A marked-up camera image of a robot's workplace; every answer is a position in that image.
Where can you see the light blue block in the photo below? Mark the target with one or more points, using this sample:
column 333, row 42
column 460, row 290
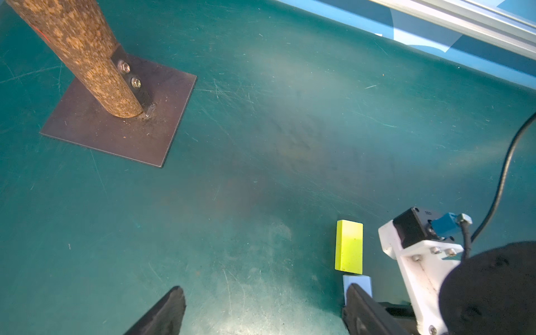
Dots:
column 362, row 281

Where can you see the pink blossom artificial tree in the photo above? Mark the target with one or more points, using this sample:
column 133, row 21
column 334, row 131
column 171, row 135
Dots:
column 77, row 32

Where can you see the lime green block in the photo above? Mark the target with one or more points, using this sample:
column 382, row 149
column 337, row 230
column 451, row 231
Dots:
column 349, row 247

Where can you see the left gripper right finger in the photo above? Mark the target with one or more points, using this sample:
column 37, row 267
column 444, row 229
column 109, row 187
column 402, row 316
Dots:
column 364, row 315

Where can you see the horizontal back frame bar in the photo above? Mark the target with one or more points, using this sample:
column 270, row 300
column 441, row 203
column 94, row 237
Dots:
column 472, row 18

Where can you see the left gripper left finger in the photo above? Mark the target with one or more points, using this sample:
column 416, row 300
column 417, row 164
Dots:
column 165, row 317

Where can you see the dark tree base plate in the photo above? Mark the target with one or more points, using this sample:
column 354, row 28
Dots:
column 163, row 93

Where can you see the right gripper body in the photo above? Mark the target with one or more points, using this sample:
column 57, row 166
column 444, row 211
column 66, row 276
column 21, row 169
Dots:
column 492, row 292

